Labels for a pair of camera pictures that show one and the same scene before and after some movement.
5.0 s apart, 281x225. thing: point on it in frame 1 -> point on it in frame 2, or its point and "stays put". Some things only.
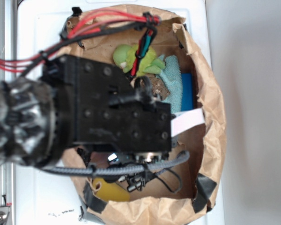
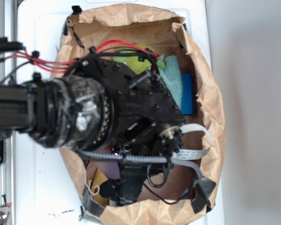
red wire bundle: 110,21 -> 63,65
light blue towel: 172,74 stays put
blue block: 187,92 stays put
